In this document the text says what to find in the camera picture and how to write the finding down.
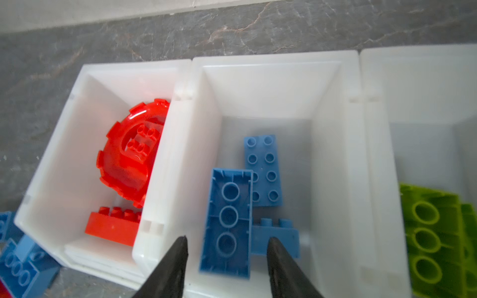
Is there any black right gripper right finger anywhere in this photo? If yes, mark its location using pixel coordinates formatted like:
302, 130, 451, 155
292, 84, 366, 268
267, 237, 324, 298

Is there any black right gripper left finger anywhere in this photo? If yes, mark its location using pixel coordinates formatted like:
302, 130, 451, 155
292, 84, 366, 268
133, 236, 188, 298

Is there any blue lego brick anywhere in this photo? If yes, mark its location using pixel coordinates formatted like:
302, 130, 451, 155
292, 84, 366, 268
251, 218, 301, 259

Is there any red arch lego piece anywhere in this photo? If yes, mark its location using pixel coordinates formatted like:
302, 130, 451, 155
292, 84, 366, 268
96, 99, 170, 209

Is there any blue brick studs down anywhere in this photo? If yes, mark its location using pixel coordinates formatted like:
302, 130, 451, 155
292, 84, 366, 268
1, 235, 61, 298

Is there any green lego brick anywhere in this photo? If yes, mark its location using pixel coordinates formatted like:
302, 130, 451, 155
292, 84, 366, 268
461, 203, 477, 298
399, 184, 467, 298

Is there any white left bin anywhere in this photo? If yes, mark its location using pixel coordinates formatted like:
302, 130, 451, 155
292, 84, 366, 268
15, 59, 192, 289

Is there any white bin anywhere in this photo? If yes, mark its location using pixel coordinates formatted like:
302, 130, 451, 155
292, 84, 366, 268
15, 59, 192, 289
360, 44, 477, 298
132, 50, 412, 298

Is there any white middle bin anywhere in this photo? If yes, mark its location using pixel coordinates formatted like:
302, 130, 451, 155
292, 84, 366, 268
132, 50, 412, 298

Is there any white right bin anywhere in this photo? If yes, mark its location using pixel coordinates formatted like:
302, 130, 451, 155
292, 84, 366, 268
360, 44, 477, 298

